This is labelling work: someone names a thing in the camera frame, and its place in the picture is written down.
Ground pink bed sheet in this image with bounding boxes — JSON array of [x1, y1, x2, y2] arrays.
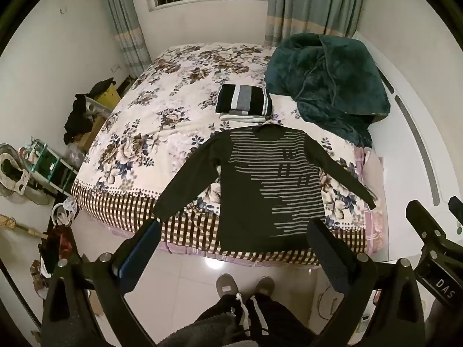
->
[[352, 147, 388, 257]]

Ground white floor cable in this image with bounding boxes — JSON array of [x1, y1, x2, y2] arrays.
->
[[315, 285, 339, 319]]

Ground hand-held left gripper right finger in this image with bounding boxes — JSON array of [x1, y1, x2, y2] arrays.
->
[[307, 219, 426, 347]]

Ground red cloth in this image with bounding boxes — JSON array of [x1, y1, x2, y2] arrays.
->
[[38, 225, 77, 264]]

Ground floral bed blanket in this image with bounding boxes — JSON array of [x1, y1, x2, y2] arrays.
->
[[70, 43, 370, 255]]

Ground person's right grey slipper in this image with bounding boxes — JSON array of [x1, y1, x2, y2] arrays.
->
[[253, 276, 276, 297]]

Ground person's grey fleece jacket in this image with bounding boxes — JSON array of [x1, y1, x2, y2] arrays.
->
[[156, 310, 237, 347]]

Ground person's left grey slipper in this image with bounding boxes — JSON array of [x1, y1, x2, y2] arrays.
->
[[216, 274, 238, 300]]

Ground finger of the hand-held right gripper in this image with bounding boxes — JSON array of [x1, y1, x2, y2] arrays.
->
[[405, 200, 449, 248], [448, 195, 463, 226]]

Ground person's grey slipper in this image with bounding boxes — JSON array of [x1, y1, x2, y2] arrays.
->
[[216, 274, 238, 300], [253, 276, 276, 297]]

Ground person's black drawstring pants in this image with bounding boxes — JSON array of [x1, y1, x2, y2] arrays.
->
[[193, 292, 316, 347]]

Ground folded black grey striped garment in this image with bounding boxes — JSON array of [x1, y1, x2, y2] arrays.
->
[[216, 83, 273, 116]]

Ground blue grey curtain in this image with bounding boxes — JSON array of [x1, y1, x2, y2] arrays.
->
[[265, 0, 367, 46], [100, 0, 153, 77]]

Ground white plastic bag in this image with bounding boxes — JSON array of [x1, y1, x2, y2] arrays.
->
[[51, 198, 79, 227]]

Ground straw broom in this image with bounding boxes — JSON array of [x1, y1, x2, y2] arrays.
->
[[0, 214, 48, 240]]

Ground dark striped sweater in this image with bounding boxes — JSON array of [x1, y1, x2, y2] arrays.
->
[[153, 124, 377, 254]]

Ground white headboard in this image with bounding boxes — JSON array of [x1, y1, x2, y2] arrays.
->
[[352, 31, 463, 264]]

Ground teal storage rack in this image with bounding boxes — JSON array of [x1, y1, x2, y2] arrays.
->
[[22, 140, 79, 196]]

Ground folded white garment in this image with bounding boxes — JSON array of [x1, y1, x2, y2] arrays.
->
[[220, 113, 268, 123]]

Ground yellow box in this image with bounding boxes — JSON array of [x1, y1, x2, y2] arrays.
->
[[97, 84, 122, 110]]

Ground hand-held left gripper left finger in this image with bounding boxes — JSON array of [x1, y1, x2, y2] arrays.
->
[[41, 219, 161, 347]]

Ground black hanging garment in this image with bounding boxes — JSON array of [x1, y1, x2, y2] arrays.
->
[[64, 93, 95, 144]]

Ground teal plush blanket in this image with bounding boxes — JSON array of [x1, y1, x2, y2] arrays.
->
[[265, 33, 391, 149]]

